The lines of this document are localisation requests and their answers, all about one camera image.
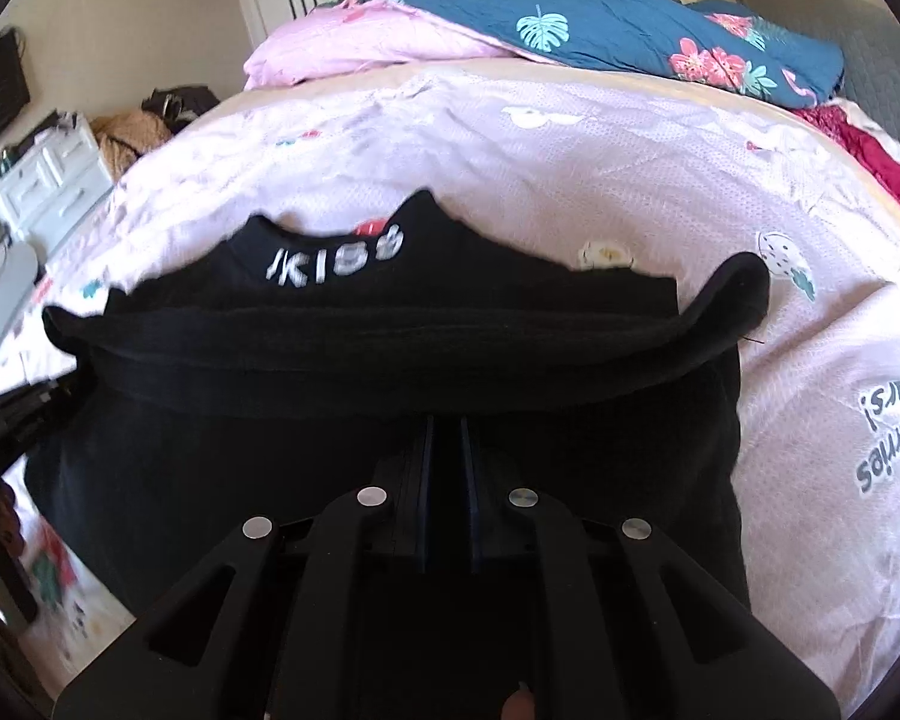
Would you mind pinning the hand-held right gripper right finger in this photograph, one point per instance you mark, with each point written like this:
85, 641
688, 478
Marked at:
471, 499

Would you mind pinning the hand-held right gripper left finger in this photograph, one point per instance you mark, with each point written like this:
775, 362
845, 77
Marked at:
424, 499

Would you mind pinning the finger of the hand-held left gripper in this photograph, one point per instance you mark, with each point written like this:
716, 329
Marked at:
41, 397

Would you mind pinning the black long-sleeve shirt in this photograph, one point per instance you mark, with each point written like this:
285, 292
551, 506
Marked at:
420, 345

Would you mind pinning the person's right hand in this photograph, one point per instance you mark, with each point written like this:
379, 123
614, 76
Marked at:
517, 703

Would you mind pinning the grey chair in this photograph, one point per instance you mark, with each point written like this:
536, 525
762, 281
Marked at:
0, 300

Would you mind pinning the white drawer cabinet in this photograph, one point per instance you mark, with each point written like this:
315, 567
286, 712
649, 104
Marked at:
52, 172

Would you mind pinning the tan cloth pile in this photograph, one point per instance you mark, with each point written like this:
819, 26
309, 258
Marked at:
131, 139

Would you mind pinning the black bag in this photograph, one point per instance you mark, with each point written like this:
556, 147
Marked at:
180, 101

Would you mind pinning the pink quilt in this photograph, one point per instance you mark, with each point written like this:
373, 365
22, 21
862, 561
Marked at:
345, 45

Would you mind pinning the blue floral quilt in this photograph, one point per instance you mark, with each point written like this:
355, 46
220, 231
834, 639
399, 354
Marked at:
615, 30

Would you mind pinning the red cloth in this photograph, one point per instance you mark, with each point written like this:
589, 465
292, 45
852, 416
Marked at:
870, 150

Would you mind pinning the grey quilted headboard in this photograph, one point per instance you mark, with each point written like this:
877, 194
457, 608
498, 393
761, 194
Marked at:
855, 45

